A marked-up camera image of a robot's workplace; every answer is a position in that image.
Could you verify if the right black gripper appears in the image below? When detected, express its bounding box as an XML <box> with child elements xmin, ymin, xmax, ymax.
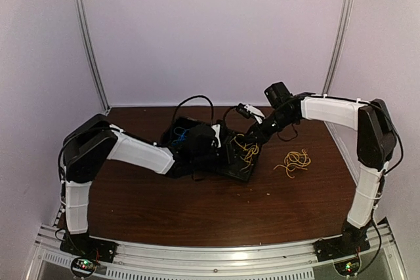
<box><xmin>243</xmin><ymin>109</ymin><xmax>297</xmax><ymax>145</ymax></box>

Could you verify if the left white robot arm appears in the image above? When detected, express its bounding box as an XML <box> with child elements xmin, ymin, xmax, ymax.
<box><xmin>58</xmin><ymin>114</ymin><xmax>222</xmax><ymax>256</ymax></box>

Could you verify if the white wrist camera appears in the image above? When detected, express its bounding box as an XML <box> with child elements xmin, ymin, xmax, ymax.
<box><xmin>236</xmin><ymin>103</ymin><xmax>265</xmax><ymax>124</ymax></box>
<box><xmin>211</xmin><ymin>123</ymin><xmax>222</xmax><ymax>148</ymax></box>

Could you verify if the aluminium frame post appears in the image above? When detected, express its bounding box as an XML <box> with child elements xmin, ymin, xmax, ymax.
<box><xmin>321</xmin><ymin>0</ymin><xmax>358</xmax><ymax>96</ymax></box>
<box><xmin>74</xmin><ymin>0</ymin><xmax>111</xmax><ymax>113</ymax></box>

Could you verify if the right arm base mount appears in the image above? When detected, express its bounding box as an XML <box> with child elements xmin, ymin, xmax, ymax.
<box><xmin>313</xmin><ymin>237</ymin><xmax>370</xmax><ymax>277</ymax></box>

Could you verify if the yellow cable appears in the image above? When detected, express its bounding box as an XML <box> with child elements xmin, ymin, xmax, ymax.
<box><xmin>229</xmin><ymin>134</ymin><xmax>260</xmax><ymax>172</ymax></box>
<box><xmin>273</xmin><ymin>148</ymin><xmax>312</xmax><ymax>179</ymax></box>

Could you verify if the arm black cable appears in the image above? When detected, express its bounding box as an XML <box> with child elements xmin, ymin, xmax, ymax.
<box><xmin>172</xmin><ymin>95</ymin><xmax>215</xmax><ymax>130</ymax></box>
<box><xmin>221</xmin><ymin>105</ymin><xmax>243</xmax><ymax>136</ymax></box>

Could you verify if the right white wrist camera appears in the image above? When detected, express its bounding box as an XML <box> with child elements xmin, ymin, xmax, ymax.
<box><xmin>236</xmin><ymin>103</ymin><xmax>265</xmax><ymax>124</ymax></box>

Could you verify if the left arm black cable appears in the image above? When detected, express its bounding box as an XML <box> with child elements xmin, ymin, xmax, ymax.
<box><xmin>172</xmin><ymin>95</ymin><xmax>215</xmax><ymax>130</ymax></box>

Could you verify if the black three-compartment bin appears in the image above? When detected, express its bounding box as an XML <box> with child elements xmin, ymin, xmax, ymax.
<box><xmin>160</xmin><ymin>117</ymin><xmax>260</xmax><ymax>182</ymax></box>

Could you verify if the aluminium front rail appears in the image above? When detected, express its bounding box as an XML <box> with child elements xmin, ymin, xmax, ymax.
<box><xmin>22</xmin><ymin>224</ymin><xmax>408</xmax><ymax>279</ymax></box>

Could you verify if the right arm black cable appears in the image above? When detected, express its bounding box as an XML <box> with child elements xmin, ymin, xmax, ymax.
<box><xmin>221</xmin><ymin>105</ymin><xmax>243</xmax><ymax>136</ymax></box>

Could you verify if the blue cable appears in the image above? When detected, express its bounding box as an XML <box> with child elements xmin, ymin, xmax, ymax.
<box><xmin>170</xmin><ymin>127</ymin><xmax>191</xmax><ymax>146</ymax></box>

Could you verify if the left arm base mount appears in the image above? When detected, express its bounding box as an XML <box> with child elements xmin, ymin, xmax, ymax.
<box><xmin>60</xmin><ymin>239</ymin><xmax>117</xmax><ymax>278</ymax></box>

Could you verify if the left aluminium frame post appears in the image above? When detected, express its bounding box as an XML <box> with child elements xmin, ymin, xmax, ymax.
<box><xmin>74</xmin><ymin>0</ymin><xmax>111</xmax><ymax>113</ymax></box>

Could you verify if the right aluminium frame post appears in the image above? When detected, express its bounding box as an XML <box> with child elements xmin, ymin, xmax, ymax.
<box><xmin>321</xmin><ymin>0</ymin><xmax>358</xmax><ymax>96</ymax></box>

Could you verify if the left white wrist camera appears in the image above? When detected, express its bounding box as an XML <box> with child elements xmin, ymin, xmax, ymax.
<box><xmin>211</xmin><ymin>123</ymin><xmax>222</xmax><ymax>148</ymax></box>

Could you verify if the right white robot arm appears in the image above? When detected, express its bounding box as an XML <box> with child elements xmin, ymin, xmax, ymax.
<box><xmin>245</xmin><ymin>82</ymin><xmax>401</xmax><ymax>255</ymax></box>

